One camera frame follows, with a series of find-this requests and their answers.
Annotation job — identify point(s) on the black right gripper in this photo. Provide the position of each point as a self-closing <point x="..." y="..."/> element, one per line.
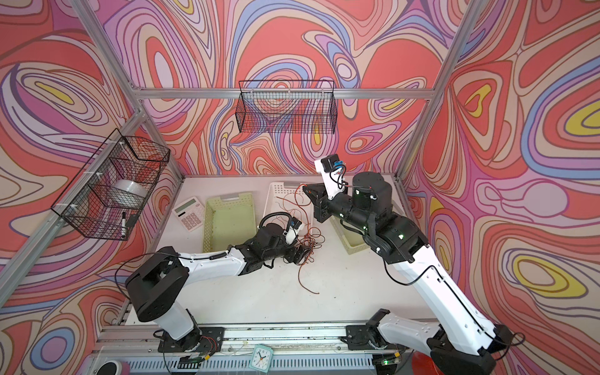
<point x="317" y="193"/>

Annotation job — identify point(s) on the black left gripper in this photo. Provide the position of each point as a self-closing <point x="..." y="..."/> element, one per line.
<point x="299" y="257"/>

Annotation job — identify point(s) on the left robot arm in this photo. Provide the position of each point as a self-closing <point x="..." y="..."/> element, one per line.
<point x="154" y="287"/>

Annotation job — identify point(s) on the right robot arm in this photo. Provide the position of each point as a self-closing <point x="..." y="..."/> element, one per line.
<point x="463" y="341"/>

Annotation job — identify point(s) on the white perforated basket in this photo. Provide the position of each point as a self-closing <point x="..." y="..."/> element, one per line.
<point x="289" y="197"/>

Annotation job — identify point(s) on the large green perforated basket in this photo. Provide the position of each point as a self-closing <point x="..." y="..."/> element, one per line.
<point x="352" y="242"/>

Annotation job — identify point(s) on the small green perforated basket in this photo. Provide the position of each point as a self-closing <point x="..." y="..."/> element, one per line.
<point x="228" y="221"/>

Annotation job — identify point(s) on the small green alarm clock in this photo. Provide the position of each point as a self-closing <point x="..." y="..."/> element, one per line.
<point x="261" y="360"/>

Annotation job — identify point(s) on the white desk calculator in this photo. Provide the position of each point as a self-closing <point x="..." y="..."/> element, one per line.
<point x="190" y="213"/>

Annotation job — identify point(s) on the red bucket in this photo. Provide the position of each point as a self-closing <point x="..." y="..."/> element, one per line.
<point x="423" y="365"/>

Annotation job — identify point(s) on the black marker pen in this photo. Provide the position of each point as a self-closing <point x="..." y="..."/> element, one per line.
<point x="123" y="228"/>

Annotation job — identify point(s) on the black round speaker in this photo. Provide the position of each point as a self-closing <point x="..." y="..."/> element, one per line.
<point x="110" y="368"/>

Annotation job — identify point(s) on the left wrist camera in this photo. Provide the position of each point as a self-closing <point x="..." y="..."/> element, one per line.
<point x="291" y="233"/>

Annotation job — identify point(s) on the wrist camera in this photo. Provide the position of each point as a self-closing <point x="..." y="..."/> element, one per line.
<point x="332" y="170"/>
<point x="291" y="233"/>

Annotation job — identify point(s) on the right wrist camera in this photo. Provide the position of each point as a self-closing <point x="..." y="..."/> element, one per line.
<point x="332" y="170"/>

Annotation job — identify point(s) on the black wire basket back wall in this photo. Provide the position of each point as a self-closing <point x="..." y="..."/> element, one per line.
<point x="287" y="106"/>

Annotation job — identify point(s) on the black wire basket wall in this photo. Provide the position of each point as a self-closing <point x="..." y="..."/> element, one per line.
<point x="90" y="209"/>
<point x="287" y="106"/>

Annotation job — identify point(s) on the black wire basket left wall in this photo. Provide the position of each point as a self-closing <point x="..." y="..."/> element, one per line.
<point x="90" y="209"/>

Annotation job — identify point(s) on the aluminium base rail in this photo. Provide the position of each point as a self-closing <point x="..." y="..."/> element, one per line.
<point x="298" y="348"/>

